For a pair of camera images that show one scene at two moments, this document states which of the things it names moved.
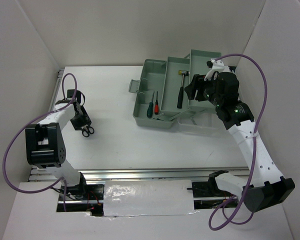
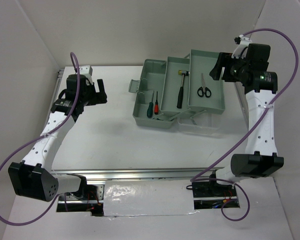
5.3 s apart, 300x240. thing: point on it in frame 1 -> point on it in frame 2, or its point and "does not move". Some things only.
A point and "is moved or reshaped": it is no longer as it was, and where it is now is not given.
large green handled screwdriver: (150, 108) does not move
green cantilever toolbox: (159, 97) does not move
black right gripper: (190, 89) -> (224, 59)
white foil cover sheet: (148, 197) does not move
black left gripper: (86, 120) -> (99, 97)
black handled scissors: (87, 130) is moved or reshaped
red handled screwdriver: (156, 105) does not move
